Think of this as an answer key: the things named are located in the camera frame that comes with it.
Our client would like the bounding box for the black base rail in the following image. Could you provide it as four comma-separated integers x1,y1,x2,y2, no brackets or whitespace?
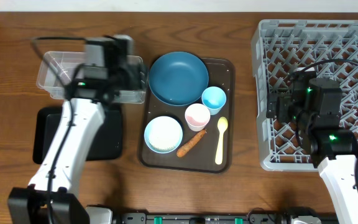
85,205,338,224

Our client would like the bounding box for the pale yellow spoon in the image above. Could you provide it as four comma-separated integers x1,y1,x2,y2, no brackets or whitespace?
214,116,228,165

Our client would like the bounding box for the orange carrot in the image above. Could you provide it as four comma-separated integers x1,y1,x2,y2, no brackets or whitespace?
177,129,206,157

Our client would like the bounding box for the pink cup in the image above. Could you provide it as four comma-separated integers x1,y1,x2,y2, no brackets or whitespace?
185,103,211,131

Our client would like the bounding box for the clear plastic waste bin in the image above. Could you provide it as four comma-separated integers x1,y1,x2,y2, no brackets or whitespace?
35,50,149,105

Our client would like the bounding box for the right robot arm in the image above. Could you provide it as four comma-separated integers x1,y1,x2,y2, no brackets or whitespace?
267,71,358,223

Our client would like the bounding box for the grey dishwasher rack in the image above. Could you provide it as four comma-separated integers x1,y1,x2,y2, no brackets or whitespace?
251,19,358,172

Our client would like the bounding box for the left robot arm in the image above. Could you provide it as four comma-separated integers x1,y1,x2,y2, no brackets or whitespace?
7,34,147,223

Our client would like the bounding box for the light blue cup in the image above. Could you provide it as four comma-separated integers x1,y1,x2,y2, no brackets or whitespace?
201,86,227,115

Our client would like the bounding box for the dark blue plate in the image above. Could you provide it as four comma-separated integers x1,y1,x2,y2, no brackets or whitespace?
149,52,209,106

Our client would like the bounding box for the light blue bowl with rice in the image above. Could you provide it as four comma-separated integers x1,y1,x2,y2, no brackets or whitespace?
144,116,183,154

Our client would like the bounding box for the dark brown serving tray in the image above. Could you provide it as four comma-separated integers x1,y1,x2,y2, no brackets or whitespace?
138,58,236,174

